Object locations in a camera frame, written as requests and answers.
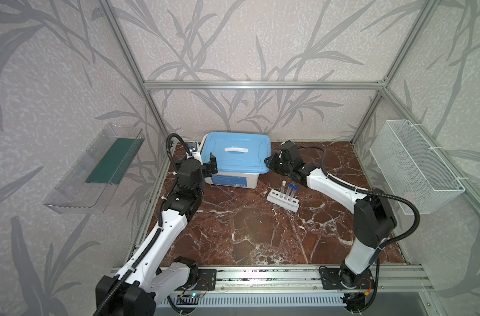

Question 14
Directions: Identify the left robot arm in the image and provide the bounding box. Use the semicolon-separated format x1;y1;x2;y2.
94;133;218;315

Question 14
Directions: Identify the blue-capped test tube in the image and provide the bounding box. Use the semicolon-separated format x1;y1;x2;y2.
289;185;298;201
284;184;293;200

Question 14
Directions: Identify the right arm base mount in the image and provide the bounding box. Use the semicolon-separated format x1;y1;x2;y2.
318;266;375;290

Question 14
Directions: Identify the clear acrylic wall shelf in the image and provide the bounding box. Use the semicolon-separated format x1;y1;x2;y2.
43;123;145;215

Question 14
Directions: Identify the white test tube rack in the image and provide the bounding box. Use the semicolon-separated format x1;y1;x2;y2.
266;190;300;213

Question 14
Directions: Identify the blue plastic bin lid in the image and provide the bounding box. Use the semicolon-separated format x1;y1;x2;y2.
201;132;271;174

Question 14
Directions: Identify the cork-stoppered glass test tube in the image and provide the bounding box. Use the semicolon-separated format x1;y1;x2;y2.
279;180;286;197

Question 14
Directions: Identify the white wire mesh basket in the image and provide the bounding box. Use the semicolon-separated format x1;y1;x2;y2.
370;120;465;215

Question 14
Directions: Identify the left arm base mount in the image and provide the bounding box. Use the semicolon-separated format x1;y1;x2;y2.
179;268;218;291

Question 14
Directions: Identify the aluminium front rail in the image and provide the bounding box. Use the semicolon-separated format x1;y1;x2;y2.
177;264;434;295

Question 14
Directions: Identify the white plastic storage bin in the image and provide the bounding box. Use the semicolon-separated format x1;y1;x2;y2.
205;167;268;189

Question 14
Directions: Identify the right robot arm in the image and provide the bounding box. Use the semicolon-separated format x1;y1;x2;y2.
264;140;421;288

